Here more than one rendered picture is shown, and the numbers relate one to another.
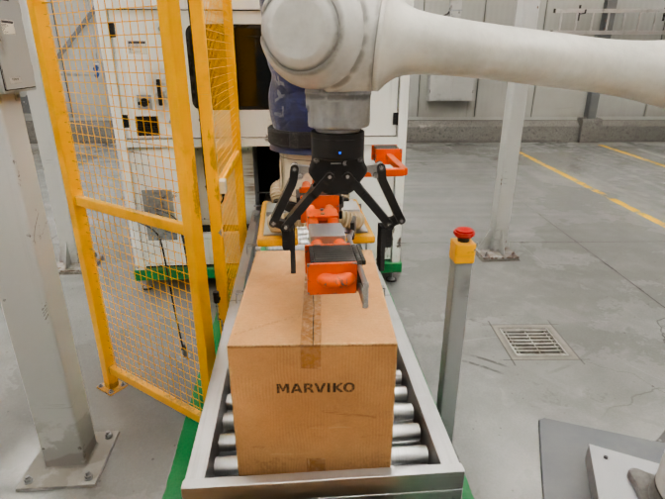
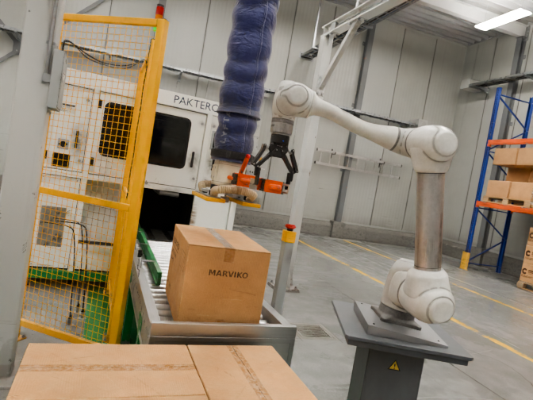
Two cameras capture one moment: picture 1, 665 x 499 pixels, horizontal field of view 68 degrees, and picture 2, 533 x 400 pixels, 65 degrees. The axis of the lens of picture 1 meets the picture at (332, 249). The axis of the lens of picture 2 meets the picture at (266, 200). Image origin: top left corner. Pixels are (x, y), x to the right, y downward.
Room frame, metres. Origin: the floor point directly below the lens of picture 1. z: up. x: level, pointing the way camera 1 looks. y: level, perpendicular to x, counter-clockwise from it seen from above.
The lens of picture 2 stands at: (-0.92, 0.51, 1.30)
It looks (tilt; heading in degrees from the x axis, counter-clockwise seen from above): 3 degrees down; 343
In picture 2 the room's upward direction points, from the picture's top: 10 degrees clockwise
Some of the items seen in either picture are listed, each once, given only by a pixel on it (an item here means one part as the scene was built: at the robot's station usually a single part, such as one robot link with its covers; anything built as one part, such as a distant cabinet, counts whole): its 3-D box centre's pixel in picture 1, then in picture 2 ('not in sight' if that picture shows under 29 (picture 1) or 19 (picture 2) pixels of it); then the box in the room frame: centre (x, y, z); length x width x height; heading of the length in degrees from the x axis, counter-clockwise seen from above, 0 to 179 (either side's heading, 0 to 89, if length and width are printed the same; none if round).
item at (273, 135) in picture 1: (313, 134); (232, 155); (1.30, 0.05, 1.39); 0.23 x 0.23 x 0.04
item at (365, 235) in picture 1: (346, 214); (241, 198); (1.31, -0.04, 1.17); 0.34 x 0.10 x 0.05; 5
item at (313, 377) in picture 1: (314, 347); (212, 273); (1.29, 0.05, 0.75); 0.60 x 0.40 x 0.40; 2
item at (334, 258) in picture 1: (330, 267); (269, 186); (0.70, 0.00, 1.27); 0.08 x 0.07 x 0.05; 5
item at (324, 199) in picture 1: (318, 203); (243, 180); (1.05, 0.03, 1.27); 0.10 x 0.08 x 0.06; 95
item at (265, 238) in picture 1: (278, 216); (208, 194); (1.29, 0.15, 1.17); 0.34 x 0.10 x 0.05; 5
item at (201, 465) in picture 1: (240, 300); (135, 273); (2.07, 0.43, 0.50); 2.31 x 0.05 x 0.19; 4
